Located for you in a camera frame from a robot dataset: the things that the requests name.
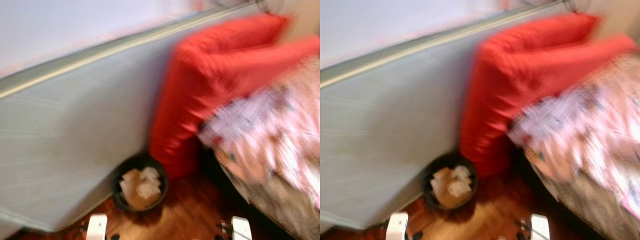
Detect pink cartoon print quilt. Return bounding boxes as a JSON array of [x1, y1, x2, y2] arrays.
[[506, 52, 640, 221], [197, 55, 321, 208]]

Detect grey floral bed sheet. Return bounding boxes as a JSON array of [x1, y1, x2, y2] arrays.
[[215, 150, 321, 240], [525, 150, 640, 240]]

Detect red fabric cushion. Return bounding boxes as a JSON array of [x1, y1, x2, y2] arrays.
[[148, 14, 321, 181], [459, 12, 638, 178]]

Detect black round waste bin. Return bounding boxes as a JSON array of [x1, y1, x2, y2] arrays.
[[112, 154, 169, 213], [423, 152, 478, 211]]

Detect brown flattened cardboard box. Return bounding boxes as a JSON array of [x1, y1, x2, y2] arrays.
[[120, 168, 162, 210], [432, 167, 473, 208]]

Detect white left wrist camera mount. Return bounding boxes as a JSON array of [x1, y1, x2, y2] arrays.
[[386, 212, 409, 240], [86, 214, 108, 240]]

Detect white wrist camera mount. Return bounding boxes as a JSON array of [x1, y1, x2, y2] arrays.
[[86, 214, 108, 240], [231, 216, 253, 240], [386, 212, 409, 240], [530, 214, 551, 240]]

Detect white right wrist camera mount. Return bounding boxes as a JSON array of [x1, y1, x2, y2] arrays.
[[231, 216, 253, 240], [530, 214, 551, 240]]

